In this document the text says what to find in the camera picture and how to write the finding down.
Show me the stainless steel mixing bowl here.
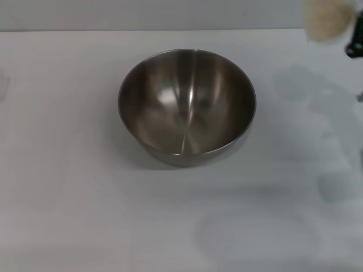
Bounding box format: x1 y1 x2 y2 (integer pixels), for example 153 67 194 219
117 48 258 167

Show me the uncooked white rice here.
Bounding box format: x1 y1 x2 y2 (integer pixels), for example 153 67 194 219
307 0 353 43

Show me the clear plastic measuring cup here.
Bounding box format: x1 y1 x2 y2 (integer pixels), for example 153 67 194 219
303 0 357 44

